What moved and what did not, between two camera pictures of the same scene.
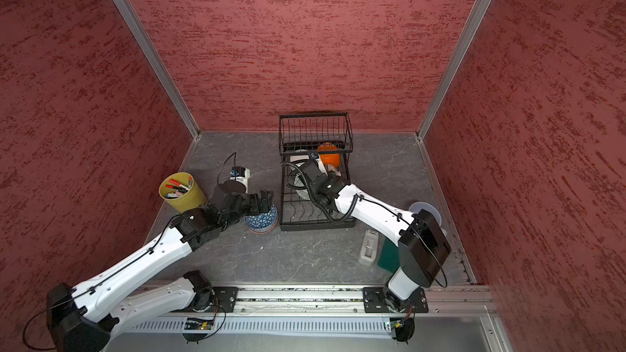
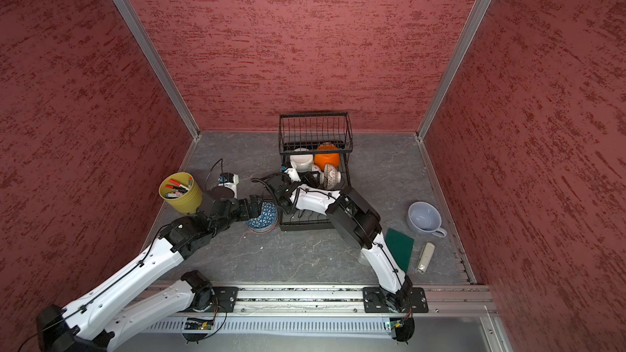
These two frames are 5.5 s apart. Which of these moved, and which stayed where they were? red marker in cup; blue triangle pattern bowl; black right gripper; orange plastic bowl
Moved: black right gripper
Stayed: orange plastic bowl; red marker in cup; blue triangle pattern bowl
